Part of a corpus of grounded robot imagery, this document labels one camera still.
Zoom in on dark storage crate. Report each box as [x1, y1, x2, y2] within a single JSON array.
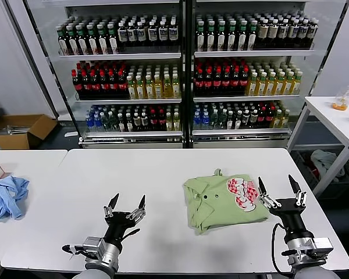
[[290, 151, 320, 189]]

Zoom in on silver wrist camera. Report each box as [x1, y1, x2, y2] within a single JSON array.
[[304, 237, 334, 258], [81, 237, 105, 258]]

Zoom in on light green polo shirt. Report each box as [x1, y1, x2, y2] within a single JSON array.
[[183, 168, 270, 235]]

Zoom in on green cap dark tea bottle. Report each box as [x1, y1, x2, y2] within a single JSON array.
[[75, 24, 88, 56], [205, 20, 216, 52], [226, 20, 237, 52], [56, 25, 67, 56], [247, 20, 258, 51], [96, 24, 109, 55], [106, 23, 119, 55], [86, 24, 98, 56], [65, 25, 77, 56], [195, 20, 206, 52], [237, 20, 248, 52], [215, 20, 227, 52]]

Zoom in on open brown cardboard box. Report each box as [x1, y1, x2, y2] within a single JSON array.
[[0, 114, 58, 151]]

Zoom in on crumpled light blue shirt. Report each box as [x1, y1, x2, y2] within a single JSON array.
[[0, 176, 30, 223]]

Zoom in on yellow juice bottle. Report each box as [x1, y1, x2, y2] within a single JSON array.
[[246, 71, 259, 97], [283, 71, 294, 96], [145, 74, 156, 100], [126, 75, 137, 100], [163, 74, 175, 99], [291, 70, 303, 96], [154, 74, 165, 99], [172, 73, 182, 99], [265, 71, 276, 96], [257, 71, 268, 97], [136, 75, 147, 100], [274, 71, 285, 96]]

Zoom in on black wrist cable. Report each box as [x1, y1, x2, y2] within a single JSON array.
[[120, 228, 141, 242], [272, 222, 291, 276]]

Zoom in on pale grey crumpled cloth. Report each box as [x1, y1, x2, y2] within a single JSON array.
[[309, 149, 346, 183]]

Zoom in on white side table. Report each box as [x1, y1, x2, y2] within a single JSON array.
[[286, 95, 349, 198]]

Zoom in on metal parts in carton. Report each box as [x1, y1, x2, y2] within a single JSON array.
[[0, 124, 29, 136]]

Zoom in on white cap beige label bottle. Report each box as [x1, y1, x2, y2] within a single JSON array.
[[257, 19, 269, 49], [267, 19, 279, 49]]

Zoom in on glass door beverage cabinet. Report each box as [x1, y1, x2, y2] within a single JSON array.
[[4, 0, 190, 149], [184, 0, 349, 149]]

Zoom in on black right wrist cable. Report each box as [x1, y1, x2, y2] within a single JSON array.
[[272, 222, 291, 276]]

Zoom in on small red cap cola bottle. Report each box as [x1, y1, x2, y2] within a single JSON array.
[[265, 106, 274, 130], [257, 106, 266, 130], [156, 109, 166, 132], [148, 109, 158, 132]]

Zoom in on white cap navy label bottle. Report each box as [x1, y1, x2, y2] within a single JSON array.
[[117, 22, 128, 47], [158, 21, 169, 47], [147, 22, 158, 47], [168, 21, 179, 47], [277, 19, 289, 48], [305, 18, 319, 48], [287, 19, 299, 48], [127, 22, 138, 47], [297, 18, 309, 48], [136, 22, 148, 47]]

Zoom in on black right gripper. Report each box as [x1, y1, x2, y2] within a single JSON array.
[[258, 174, 311, 237]]

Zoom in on glass beaker orange liquid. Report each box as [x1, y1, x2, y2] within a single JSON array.
[[330, 88, 349, 111]]

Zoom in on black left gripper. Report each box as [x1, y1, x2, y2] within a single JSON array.
[[103, 192, 147, 242]]

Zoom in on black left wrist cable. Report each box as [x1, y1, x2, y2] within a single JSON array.
[[120, 228, 141, 242]]

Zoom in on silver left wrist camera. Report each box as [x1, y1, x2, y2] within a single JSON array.
[[81, 237, 105, 258]]

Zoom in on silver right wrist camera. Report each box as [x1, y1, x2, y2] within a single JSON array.
[[304, 237, 334, 258]]

